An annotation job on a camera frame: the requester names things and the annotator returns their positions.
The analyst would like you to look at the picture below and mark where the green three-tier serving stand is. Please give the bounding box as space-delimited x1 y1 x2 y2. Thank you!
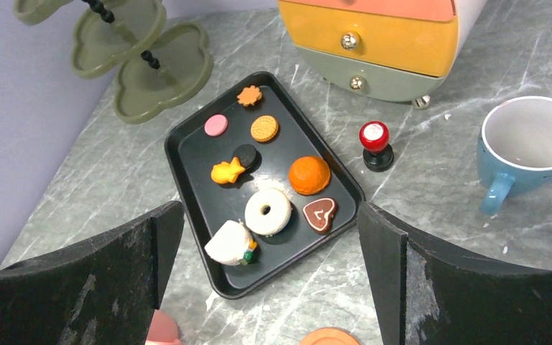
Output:
13 0 214 126

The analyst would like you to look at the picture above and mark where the orange fish-shaped pastry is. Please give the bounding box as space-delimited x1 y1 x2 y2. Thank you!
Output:
211 157 246 185

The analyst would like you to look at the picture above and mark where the pink round cookie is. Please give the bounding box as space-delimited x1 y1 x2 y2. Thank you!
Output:
203 114 229 137

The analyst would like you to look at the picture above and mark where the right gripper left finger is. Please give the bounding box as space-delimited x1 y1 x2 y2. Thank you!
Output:
0 201 184 344

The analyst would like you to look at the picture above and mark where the pink mug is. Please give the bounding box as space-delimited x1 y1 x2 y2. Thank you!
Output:
144 310 182 345

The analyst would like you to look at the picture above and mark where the orange flower cookie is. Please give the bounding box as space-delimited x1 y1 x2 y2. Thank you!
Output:
237 86 262 107

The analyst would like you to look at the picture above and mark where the red and black stamp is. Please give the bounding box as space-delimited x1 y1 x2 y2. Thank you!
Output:
359 121 395 172

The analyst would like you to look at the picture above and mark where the white glazed donut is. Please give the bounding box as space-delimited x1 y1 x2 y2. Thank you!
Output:
244 188 292 236

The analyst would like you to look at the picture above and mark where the orange round coaster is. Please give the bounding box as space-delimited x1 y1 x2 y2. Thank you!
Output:
299 327 360 345

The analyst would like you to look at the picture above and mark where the tan round biscuit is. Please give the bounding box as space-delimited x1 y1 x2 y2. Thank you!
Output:
250 115 280 142

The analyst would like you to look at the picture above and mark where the round three-drawer mini cabinet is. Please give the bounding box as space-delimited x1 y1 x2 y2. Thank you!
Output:
278 0 486 109

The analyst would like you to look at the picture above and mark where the orange round bun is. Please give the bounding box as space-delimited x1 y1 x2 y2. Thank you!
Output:
288 156 331 196

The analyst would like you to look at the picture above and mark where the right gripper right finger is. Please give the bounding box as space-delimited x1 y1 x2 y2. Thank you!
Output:
357 203 552 344

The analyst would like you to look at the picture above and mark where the blue mug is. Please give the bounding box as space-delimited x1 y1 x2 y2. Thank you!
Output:
477 96 552 215

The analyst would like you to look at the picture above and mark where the brown heart cookie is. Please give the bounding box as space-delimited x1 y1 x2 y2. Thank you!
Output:
302 198 339 235

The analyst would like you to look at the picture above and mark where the black round cookie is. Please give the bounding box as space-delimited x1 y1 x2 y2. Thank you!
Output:
232 144 259 170

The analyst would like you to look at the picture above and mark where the black rectangular baking tray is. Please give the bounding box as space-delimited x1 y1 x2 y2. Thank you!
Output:
165 71 365 299

